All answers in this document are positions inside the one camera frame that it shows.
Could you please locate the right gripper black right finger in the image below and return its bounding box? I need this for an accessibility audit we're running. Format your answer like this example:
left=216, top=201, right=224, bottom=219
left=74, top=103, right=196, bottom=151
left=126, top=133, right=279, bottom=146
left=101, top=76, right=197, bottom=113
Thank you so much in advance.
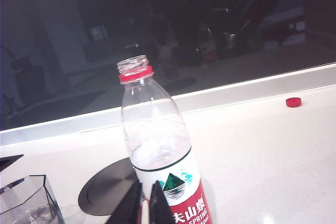
left=148, top=180, right=176, bottom=224

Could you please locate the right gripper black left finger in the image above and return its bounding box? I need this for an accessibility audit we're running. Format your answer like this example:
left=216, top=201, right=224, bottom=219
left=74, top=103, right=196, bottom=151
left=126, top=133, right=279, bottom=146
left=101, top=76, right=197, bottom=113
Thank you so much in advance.
left=104, top=180, right=144, bottom=224

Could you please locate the clear water bottle red label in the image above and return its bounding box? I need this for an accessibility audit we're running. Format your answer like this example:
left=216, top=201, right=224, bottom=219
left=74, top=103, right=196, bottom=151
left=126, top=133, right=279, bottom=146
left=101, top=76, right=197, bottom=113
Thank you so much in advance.
left=117, top=55, right=213, bottom=224

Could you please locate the clear faceted glass mug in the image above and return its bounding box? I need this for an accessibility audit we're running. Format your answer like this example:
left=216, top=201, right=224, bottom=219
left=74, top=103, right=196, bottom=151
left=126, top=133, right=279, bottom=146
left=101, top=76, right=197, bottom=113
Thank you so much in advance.
left=0, top=174, right=66, bottom=224

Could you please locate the red plastic bottle cap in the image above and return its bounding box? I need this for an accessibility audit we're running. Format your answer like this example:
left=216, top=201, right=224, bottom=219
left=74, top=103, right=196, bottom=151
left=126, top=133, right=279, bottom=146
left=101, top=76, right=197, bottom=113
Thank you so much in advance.
left=285, top=97, right=302, bottom=108

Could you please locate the round dark metal countertop disc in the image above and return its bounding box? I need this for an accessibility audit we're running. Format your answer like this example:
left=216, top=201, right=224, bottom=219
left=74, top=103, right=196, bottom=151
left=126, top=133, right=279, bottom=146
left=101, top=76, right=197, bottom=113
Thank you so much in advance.
left=78, top=157, right=140, bottom=216

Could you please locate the flat black cooktop panel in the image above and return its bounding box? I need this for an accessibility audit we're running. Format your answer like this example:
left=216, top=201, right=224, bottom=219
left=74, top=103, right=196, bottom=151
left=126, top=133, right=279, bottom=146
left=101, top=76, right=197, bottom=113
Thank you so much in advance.
left=0, top=154, right=24, bottom=172

